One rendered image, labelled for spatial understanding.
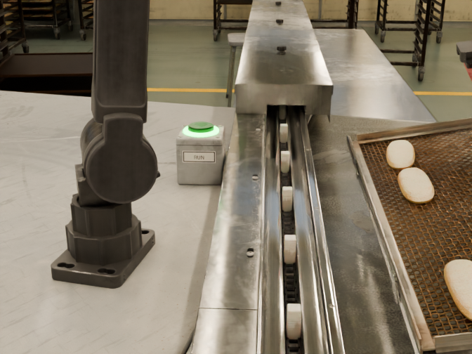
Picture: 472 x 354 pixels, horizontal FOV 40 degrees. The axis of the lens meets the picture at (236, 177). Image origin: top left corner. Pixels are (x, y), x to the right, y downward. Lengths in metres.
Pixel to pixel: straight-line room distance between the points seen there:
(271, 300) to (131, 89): 0.26
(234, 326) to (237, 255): 0.13
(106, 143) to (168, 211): 0.25
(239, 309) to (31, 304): 0.24
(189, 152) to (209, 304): 0.39
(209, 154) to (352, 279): 0.33
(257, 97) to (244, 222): 0.46
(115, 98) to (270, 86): 0.54
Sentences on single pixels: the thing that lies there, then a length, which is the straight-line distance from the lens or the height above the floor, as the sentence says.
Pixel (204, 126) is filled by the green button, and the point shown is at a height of 0.91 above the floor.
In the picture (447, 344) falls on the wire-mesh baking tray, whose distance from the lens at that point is 0.55.
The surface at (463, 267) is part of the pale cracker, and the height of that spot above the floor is 0.91.
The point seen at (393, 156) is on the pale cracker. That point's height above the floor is 0.91.
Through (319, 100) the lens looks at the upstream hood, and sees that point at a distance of 1.21.
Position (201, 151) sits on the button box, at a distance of 0.97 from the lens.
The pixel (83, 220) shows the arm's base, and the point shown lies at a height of 0.89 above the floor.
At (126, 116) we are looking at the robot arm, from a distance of 0.69.
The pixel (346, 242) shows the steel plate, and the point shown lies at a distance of 0.84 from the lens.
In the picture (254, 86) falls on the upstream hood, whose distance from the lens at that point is 1.20.
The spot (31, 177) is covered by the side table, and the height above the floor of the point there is 0.82.
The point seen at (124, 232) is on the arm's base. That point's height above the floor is 0.87.
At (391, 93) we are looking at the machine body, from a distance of 1.57.
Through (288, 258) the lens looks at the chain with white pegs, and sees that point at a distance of 0.74.
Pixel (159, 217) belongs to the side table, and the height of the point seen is 0.82.
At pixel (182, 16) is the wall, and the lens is 7.85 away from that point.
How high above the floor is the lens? 1.21
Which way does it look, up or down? 22 degrees down
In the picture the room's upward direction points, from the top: straight up
